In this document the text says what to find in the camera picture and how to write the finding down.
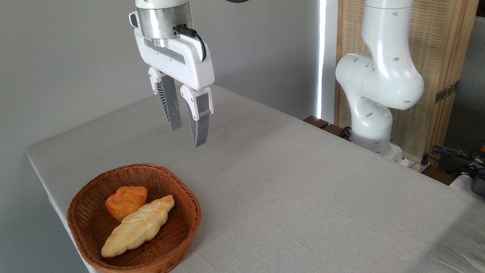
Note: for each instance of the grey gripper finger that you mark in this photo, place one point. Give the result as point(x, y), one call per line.
point(170, 106)
point(199, 125)

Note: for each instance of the metal screen hinge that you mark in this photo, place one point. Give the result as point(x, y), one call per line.
point(447, 91)

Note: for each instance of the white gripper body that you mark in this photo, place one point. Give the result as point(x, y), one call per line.
point(189, 60)

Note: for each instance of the dark grey box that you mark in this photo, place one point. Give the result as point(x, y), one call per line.
point(479, 186)

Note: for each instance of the long pale braided bread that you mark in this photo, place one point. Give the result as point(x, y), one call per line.
point(136, 227)

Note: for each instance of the white power strip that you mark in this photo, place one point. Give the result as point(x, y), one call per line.
point(416, 165)

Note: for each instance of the dark brown wooden block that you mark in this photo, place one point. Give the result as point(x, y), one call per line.
point(335, 131)
point(315, 121)

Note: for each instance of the grey tablecloth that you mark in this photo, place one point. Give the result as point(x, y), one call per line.
point(303, 208)

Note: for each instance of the brown wicker basket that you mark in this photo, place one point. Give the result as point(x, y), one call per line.
point(91, 220)

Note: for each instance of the orange bread roll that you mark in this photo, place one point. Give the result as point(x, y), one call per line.
point(125, 201)

